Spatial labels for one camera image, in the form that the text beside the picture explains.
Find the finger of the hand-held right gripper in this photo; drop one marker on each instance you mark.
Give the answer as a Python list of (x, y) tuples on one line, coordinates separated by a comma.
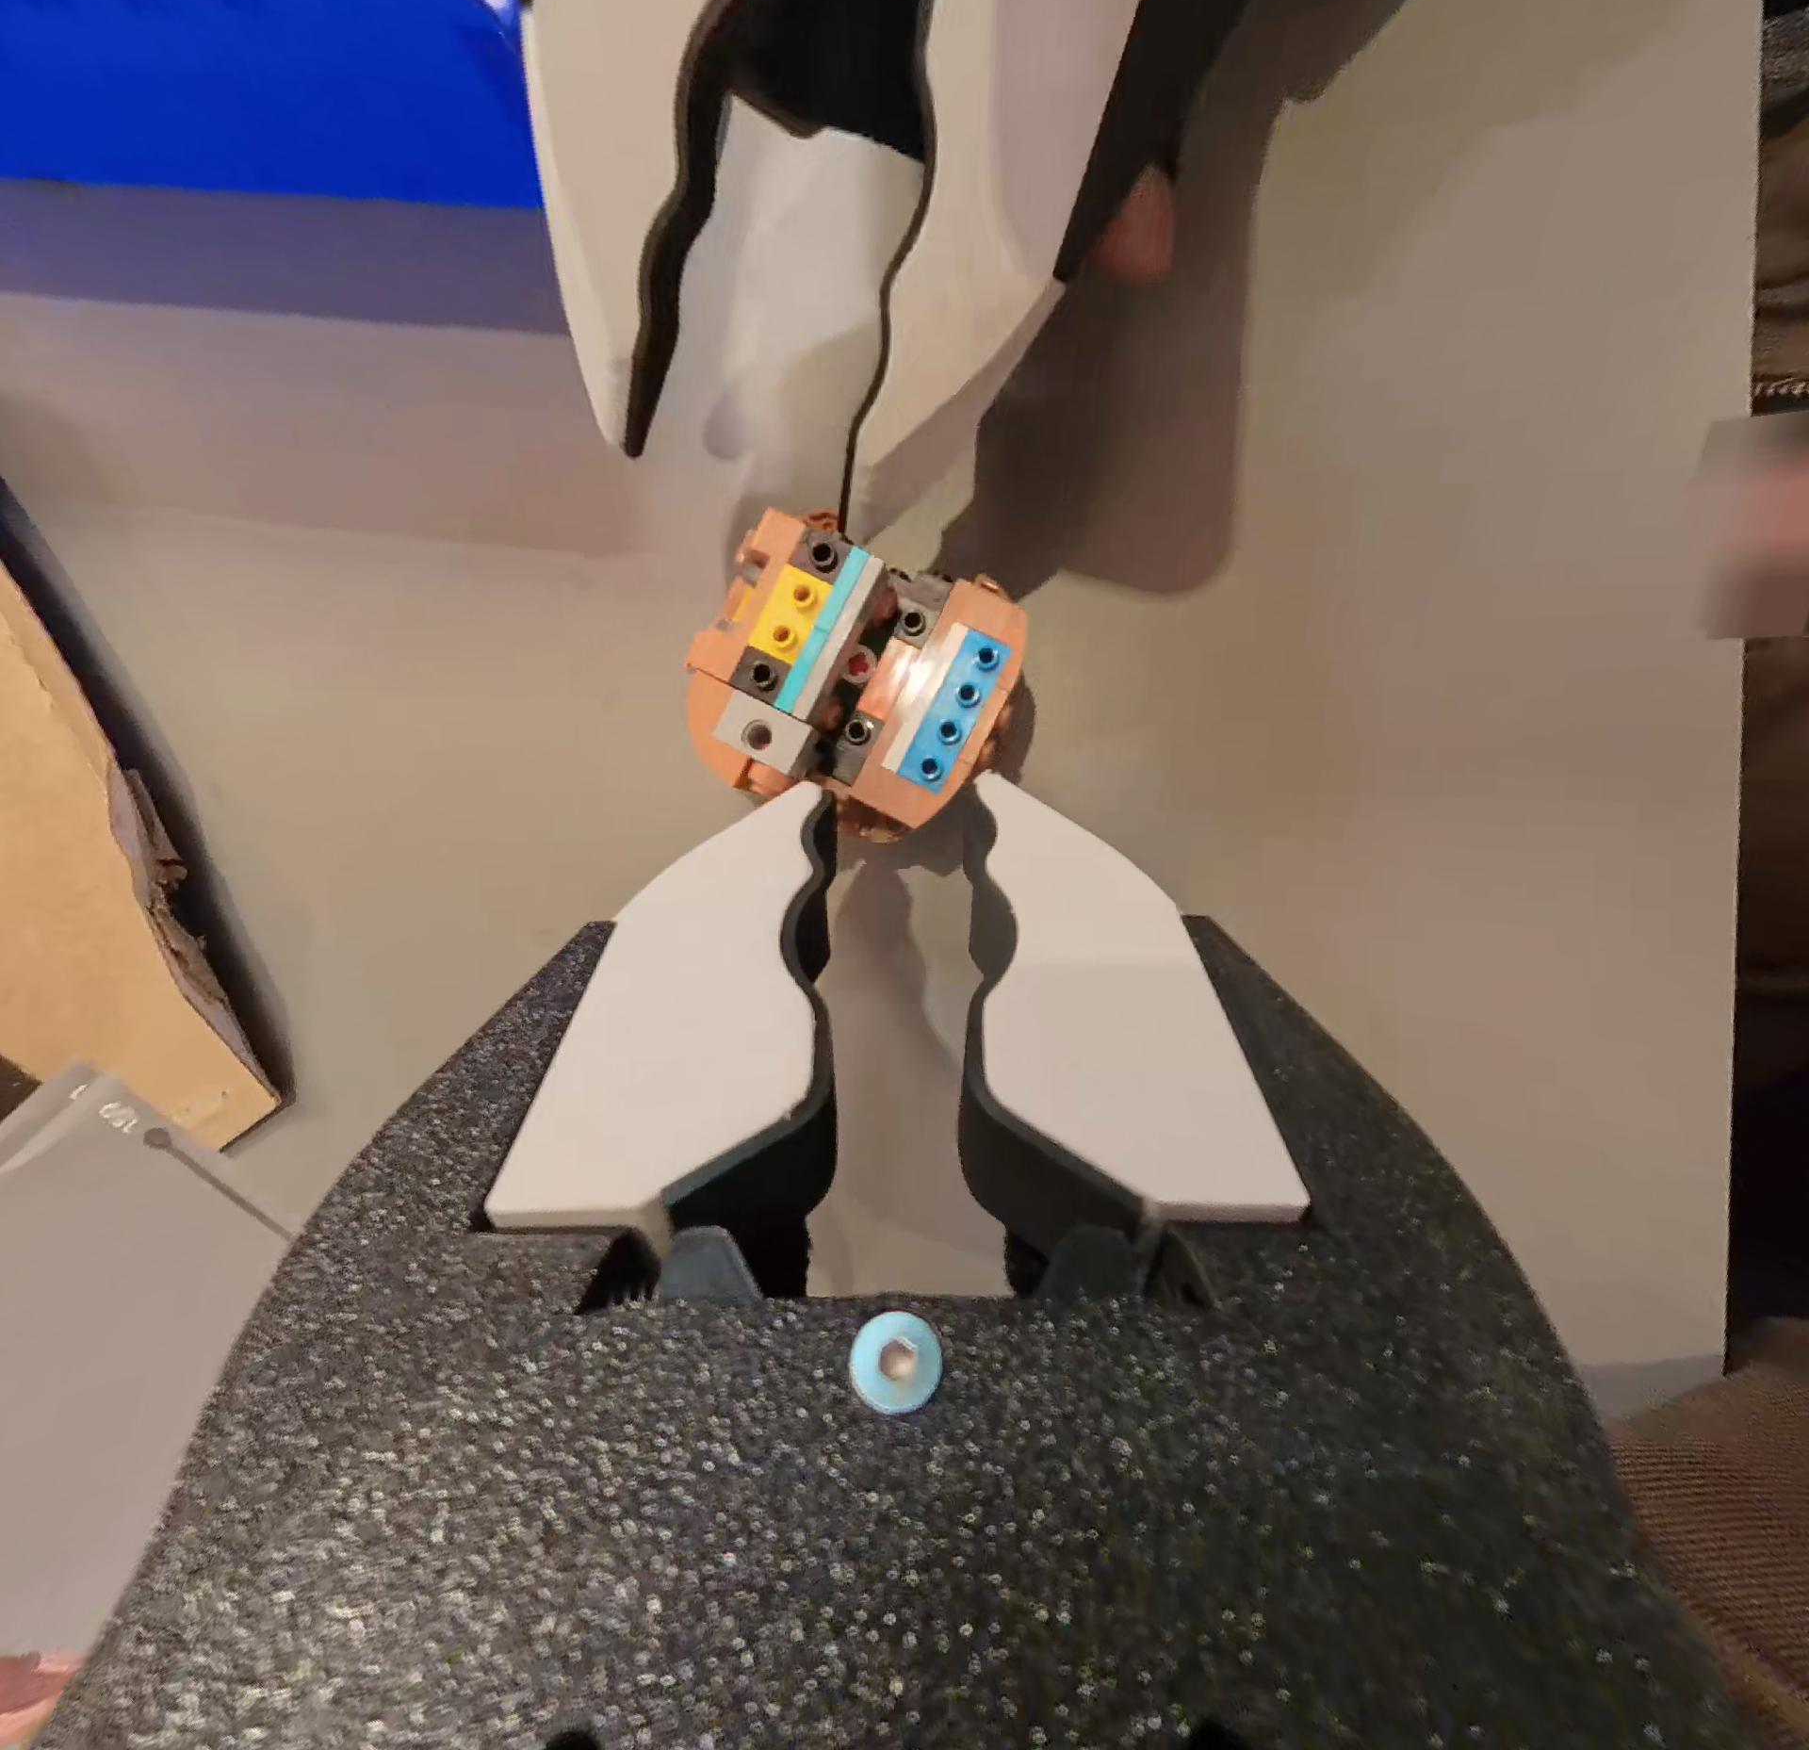
[(593, 166), (1004, 166)]

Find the colourful toy brick model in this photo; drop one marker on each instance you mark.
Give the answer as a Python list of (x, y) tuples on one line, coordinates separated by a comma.
[(821, 618)]

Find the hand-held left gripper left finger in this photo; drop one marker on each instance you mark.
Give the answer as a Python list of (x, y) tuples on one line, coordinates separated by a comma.
[(649, 1070)]

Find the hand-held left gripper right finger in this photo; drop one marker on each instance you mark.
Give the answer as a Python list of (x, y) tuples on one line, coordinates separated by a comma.
[(1130, 1070)]

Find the blue plastic bin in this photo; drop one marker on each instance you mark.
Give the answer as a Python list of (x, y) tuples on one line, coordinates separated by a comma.
[(227, 68)]

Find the printed cardboard box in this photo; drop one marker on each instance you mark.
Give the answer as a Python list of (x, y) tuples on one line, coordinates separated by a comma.
[(100, 903)]

